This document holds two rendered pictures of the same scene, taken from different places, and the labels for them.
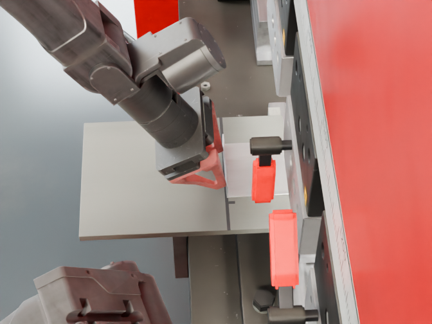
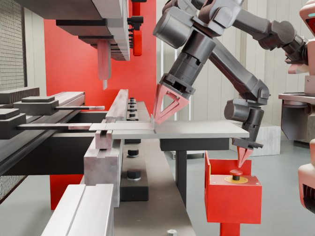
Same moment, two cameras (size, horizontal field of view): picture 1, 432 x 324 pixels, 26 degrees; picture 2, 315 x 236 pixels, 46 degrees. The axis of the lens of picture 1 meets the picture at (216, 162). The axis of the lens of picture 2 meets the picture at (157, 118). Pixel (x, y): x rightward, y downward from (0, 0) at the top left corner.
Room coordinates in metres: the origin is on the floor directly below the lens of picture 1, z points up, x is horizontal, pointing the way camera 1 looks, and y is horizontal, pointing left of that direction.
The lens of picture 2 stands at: (1.51, -0.01, 1.12)
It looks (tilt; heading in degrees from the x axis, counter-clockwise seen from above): 7 degrees down; 179
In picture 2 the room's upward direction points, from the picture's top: straight up
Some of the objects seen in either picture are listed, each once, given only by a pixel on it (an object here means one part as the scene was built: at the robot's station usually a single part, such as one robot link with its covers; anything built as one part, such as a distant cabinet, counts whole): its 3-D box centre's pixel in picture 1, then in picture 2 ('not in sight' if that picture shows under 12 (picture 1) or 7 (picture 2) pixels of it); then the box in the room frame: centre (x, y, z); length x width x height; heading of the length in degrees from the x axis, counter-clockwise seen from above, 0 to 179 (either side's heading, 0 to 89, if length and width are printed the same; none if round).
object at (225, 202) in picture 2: not in sight; (230, 184); (0.33, 0.24, 0.75); 0.20 x 0.16 x 0.18; 174
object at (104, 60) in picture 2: not in sight; (104, 65); (0.72, -0.11, 1.13); 0.10 x 0.02 x 0.10; 3
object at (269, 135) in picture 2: not in sight; (253, 122); (-3.66, 1.43, 0.38); 0.79 x 0.63 x 0.77; 14
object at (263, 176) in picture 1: (269, 170); (135, 36); (0.57, -0.05, 1.20); 0.04 x 0.02 x 0.10; 93
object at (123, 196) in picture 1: (185, 175); (176, 128); (0.72, 0.04, 1.00); 0.26 x 0.18 x 0.01; 93
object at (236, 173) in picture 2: not in sight; (236, 176); (0.38, 0.25, 0.79); 0.04 x 0.04 x 0.04
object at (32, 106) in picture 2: not in sight; (62, 105); (0.34, -0.29, 1.01); 0.26 x 0.12 x 0.05; 93
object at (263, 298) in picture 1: (263, 301); (133, 152); (0.58, -0.06, 0.91); 0.03 x 0.03 x 0.02
